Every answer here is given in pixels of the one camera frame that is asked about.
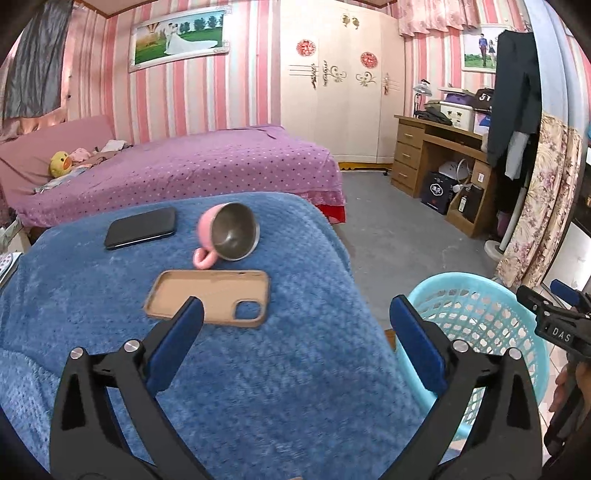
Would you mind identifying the grey window curtain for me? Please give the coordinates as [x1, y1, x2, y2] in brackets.
[2, 0, 75, 121]

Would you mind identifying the black printed box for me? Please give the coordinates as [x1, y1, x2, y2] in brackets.
[421, 172, 458, 215]

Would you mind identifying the tan phone case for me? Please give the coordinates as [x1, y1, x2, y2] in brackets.
[144, 270, 270, 328]

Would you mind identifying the pink satin curtain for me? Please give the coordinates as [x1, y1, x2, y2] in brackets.
[0, 108, 68, 139]

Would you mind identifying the floral door curtain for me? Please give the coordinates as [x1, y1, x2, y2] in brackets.
[496, 111, 585, 289]

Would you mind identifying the person's right hand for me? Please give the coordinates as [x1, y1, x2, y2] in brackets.
[551, 362, 576, 411]

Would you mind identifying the open cardboard box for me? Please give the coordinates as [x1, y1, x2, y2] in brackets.
[447, 182, 483, 227]

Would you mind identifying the black phone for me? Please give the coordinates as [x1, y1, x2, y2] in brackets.
[104, 207, 178, 251]

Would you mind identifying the purple dotted bed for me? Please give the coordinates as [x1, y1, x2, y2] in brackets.
[9, 124, 347, 227]

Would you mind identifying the pink covered headboard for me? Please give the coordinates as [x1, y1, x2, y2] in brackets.
[0, 115, 116, 195]

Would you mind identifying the dark clothes pile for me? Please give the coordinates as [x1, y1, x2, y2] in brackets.
[416, 108, 453, 125]

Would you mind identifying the wooden desk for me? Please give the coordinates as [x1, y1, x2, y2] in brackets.
[392, 115, 497, 238]

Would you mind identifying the cyan plastic basket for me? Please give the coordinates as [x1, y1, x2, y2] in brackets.
[394, 272, 550, 444]

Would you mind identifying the dark hanging jacket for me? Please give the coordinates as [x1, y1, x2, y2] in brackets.
[487, 30, 543, 169]

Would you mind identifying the white floor fan stand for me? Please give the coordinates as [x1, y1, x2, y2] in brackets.
[485, 185, 527, 266]

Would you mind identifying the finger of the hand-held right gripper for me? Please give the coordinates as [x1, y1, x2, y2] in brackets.
[549, 279, 591, 310]
[516, 285, 555, 324]

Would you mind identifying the small framed photo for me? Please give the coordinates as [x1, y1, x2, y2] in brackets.
[462, 30, 502, 73]

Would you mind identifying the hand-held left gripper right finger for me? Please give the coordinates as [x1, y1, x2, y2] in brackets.
[383, 295, 543, 480]

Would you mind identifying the cream wardrobe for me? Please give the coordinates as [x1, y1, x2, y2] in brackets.
[280, 0, 407, 164]

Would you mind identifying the pink floral valance curtain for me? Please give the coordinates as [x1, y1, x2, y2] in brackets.
[397, 0, 532, 38]

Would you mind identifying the pink steel-lined mug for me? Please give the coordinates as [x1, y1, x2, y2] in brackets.
[193, 202, 260, 270]

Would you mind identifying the desk lamp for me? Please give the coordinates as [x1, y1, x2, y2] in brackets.
[412, 78, 432, 116]

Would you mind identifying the blue fleece blanket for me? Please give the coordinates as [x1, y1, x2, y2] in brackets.
[0, 191, 416, 480]

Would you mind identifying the yellow duck plush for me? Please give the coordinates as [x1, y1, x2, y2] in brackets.
[49, 151, 75, 178]

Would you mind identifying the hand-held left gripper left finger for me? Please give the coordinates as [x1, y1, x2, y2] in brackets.
[49, 296, 218, 480]

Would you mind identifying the pink clothes pile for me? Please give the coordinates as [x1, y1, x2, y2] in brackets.
[69, 141, 134, 164]

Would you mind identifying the small white fan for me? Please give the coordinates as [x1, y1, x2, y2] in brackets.
[436, 159, 472, 185]

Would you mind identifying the white storage box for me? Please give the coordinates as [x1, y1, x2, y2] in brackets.
[438, 99, 476, 130]

